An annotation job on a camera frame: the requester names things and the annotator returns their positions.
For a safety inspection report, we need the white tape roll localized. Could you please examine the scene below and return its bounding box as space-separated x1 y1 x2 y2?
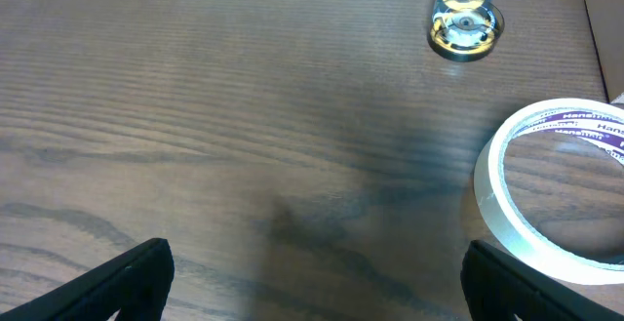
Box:
474 98 623 285

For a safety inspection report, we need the black yellow correction tape dispenser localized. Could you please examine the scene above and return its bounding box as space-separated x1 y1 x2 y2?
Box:
427 0 505 62

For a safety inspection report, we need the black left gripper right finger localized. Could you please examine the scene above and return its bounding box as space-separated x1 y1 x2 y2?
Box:
460 240 623 321

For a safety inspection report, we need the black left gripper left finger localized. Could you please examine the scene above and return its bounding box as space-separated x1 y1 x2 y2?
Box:
1 238 175 321

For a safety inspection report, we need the open cardboard box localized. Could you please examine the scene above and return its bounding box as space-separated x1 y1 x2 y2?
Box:
584 0 624 104

